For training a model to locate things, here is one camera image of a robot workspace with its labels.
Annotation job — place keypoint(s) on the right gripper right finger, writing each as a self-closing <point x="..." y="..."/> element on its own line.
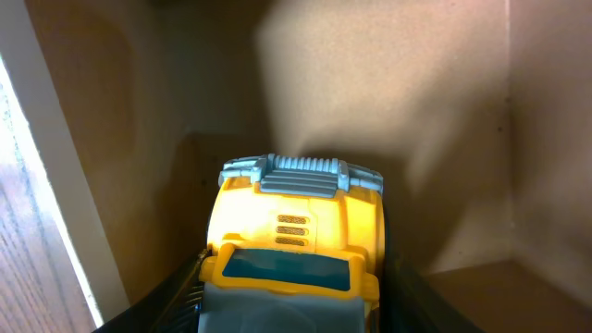
<point x="410" y="305"/>

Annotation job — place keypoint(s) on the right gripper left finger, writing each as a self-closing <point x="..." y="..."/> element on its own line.
<point x="174" y="306"/>

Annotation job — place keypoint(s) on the yellow grey toy truck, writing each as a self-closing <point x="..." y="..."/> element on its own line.
<point x="295" y="244"/>

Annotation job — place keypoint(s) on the white cardboard box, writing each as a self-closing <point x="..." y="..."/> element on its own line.
<point x="476" y="113"/>

